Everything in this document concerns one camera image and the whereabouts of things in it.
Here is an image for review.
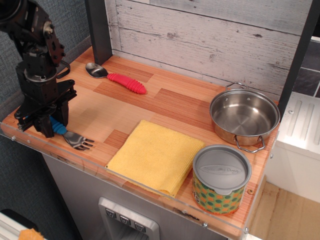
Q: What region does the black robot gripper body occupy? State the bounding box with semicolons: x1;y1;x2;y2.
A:
14;63;77;131

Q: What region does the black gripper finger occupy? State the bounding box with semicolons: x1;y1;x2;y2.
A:
53;100;69;127
33;115;54;138

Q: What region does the blue handled metal fork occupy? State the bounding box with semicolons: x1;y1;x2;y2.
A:
49;116;95;151

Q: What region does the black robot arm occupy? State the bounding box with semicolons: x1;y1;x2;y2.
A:
0;0;77;138

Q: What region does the yellow folded cloth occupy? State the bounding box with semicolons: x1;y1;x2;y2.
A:
107;120;205;198

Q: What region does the clear acrylic edge guard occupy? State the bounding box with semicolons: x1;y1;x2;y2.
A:
0;123;248;240

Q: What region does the orange object at corner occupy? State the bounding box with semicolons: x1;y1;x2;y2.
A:
18;228;45;240

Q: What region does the silver dispenser panel with buttons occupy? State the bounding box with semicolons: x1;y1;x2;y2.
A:
98;197;160;240

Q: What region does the green orange patterned can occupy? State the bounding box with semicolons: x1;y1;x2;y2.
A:
192;144;252;215

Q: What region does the small steel pot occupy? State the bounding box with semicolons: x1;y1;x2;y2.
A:
209;82;281;153

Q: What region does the white toy sink unit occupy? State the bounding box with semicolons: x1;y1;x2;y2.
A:
263;36;320;204

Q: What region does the red handled metal spoon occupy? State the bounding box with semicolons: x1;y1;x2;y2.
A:
85;62;147;94

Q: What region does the dark left vertical post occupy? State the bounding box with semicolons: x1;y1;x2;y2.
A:
84;0;113;65

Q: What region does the dark vertical post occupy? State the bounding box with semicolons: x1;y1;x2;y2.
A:
277;0;320;120
84;0;113;65

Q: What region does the dark right vertical post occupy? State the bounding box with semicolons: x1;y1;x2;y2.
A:
277;0;320;120

